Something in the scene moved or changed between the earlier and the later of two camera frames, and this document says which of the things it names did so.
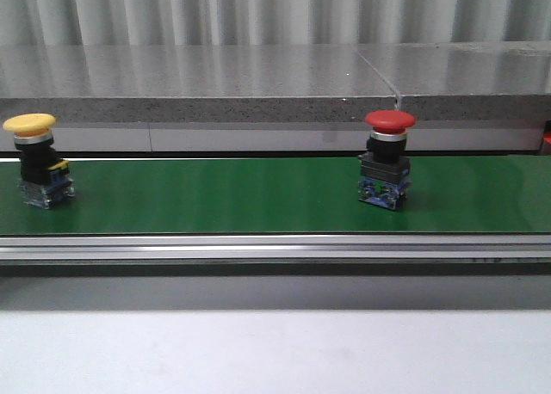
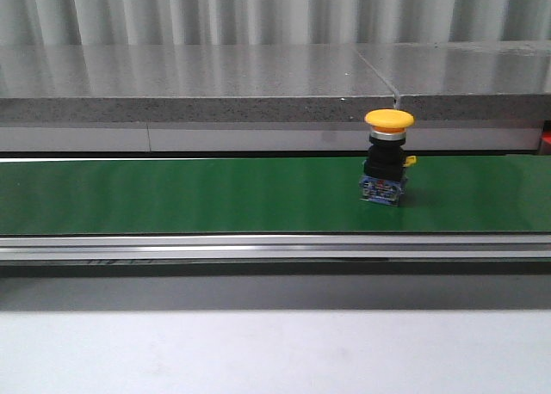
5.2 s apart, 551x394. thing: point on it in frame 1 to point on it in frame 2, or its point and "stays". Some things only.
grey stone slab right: (467, 81) stays
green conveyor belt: (293, 194) stays
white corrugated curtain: (252, 13) stays
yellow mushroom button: (45, 178) to (384, 180)
